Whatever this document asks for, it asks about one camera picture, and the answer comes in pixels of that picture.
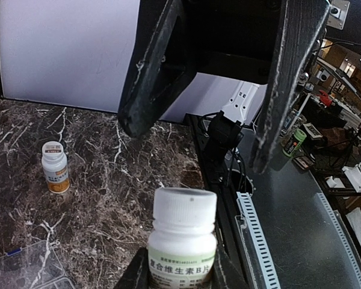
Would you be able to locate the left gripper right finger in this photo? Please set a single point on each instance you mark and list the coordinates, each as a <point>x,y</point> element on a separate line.
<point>225,274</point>

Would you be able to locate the large orange label pill bottle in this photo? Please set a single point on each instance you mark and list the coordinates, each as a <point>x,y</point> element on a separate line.
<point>55,168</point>

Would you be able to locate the blue box latch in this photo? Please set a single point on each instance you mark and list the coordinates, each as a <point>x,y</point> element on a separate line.
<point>14,252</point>

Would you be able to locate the black front rail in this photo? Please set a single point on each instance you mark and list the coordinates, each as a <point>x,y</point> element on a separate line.
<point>214,174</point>

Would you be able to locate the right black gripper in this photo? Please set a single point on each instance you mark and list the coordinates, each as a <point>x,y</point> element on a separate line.
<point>243,40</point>

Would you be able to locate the clear plastic pill organizer box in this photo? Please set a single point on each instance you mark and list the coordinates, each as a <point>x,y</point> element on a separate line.
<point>37,266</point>

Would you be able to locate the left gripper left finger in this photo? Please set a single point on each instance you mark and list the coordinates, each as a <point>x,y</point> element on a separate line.
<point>136,275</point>

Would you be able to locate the white slotted cable duct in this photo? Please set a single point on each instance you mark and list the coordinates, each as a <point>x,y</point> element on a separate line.
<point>262,269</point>

